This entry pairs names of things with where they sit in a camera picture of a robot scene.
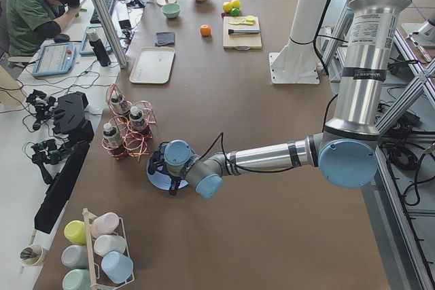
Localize black spare gripper parts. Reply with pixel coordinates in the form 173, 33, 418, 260
26, 89, 57, 131

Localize orange fruit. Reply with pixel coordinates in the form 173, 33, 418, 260
200, 24, 211, 37

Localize sliced lemon pieces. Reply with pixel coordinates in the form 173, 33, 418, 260
228, 16, 256, 26

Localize blue teach pendant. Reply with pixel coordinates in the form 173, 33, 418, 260
79, 25, 112, 56
32, 42, 76, 77

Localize beige plastic tray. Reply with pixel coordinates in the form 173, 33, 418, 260
129, 47, 175, 84

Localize dark drink bottle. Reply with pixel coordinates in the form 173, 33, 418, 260
103, 122, 123, 149
129, 106, 147, 132
110, 94, 130, 115

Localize white wire cup rack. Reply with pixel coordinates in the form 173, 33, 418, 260
82, 208, 135, 289

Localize pale green plastic cup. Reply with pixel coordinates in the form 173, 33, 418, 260
62, 269, 91, 290

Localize copper wire bottle holder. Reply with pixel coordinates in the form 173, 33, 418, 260
101, 84, 156, 162

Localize black handled knife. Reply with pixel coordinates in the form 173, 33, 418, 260
228, 29, 260, 36

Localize paper cup with tools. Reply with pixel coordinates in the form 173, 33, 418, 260
20, 244, 48, 267

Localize yellow lemon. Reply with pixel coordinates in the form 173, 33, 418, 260
222, 2, 232, 13
230, 0, 241, 9

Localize blue plastic plate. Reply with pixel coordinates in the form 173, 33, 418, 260
146, 142, 196, 189

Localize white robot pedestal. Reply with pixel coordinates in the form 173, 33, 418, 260
269, 0, 328, 84

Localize wooden cutting board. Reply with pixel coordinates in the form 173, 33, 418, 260
223, 16, 262, 50

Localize black keyboard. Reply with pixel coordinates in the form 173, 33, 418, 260
90, 0, 118, 24

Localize white plastic cup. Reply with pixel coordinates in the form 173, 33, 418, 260
94, 235, 126, 257

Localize black thermos bottle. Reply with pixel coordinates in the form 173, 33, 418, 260
86, 29, 111, 67

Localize seated person in green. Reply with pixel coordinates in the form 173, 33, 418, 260
6, 0, 80, 56

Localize dark drink bottle middle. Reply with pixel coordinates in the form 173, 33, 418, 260
129, 106, 147, 132

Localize dark drink bottle back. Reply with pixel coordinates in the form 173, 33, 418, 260
110, 94, 130, 115

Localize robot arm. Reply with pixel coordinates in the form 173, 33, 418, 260
162, 0, 412, 198

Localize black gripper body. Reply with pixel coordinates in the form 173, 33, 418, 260
169, 175, 186, 185

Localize dark drink bottle front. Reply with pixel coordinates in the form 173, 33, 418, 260
103, 122, 123, 149

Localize light blue plastic cup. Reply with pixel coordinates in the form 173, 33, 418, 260
101, 251, 134, 284

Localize green lime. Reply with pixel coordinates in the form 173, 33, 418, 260
230, 8, 240, 17

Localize grey plastic cup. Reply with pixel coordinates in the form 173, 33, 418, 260
61, 244, 88, 269

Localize aluminium frame post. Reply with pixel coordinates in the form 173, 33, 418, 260
92, 0, 128, 69

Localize black computer mouse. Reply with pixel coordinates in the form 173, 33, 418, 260
53, 33, 70, 43

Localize pink plastic cup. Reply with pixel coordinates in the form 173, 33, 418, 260
90, 212, 119, 238

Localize grey folded cloth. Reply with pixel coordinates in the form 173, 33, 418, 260
155, 31, 175, 47

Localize green ceramic bowl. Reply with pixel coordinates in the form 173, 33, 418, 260
162, 3, 181, 19

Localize yellow plastic cup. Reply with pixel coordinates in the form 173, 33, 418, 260
64, 220, 86, 245

